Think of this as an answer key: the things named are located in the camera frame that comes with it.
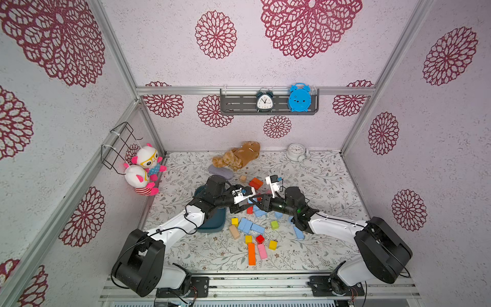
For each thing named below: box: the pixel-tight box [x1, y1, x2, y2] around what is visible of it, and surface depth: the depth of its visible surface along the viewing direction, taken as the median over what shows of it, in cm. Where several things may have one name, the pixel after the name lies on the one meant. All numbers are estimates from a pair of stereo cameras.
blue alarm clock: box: [288, 83, 312, 113], surface depth 91 cm
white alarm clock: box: [286, 142, 312, 162], surface depth 119 cm
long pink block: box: [257, 243, 268, 260], surface depth 84 cm
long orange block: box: [248, 243, 257, 266], surface depth 83 cm
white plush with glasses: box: [131, 143, 168, 182], surface depth 96 cm
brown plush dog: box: [211, 140, 261, 171], surface depth 108 cm
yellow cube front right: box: [268, 240, 279, 251], surface depth 85 cm
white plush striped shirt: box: [123, 162, 159, 197], surface depth 87 cm
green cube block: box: [270, 220, 279, 230], surface depth 91 cm
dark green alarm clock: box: [255, 90, 275, 114], surface depth 92 cm
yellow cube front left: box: [244, 235, 253, 245], surface depth 86 cm
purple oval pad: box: [208, 164, 234, 180], surface depth 109 cm
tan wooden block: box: [228, 224, 242, 240], surface depth 89 cm
